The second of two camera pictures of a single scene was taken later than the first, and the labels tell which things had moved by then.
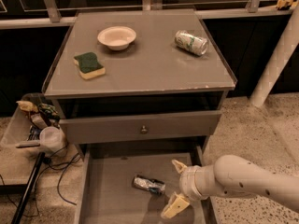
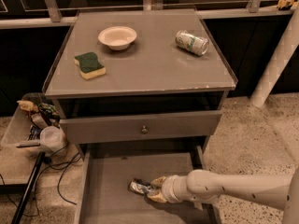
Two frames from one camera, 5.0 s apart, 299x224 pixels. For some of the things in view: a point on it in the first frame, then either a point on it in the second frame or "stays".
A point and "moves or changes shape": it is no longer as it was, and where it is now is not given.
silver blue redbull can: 149,184 moves or changes shape
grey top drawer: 139,127 stays
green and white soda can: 191,42 stays
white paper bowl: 117,37 stays
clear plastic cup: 52,139 stays
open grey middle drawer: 106,194 stays
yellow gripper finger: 180,167 -> 159,181
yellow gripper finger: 177,203 -> 158,197
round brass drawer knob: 143,130 stays
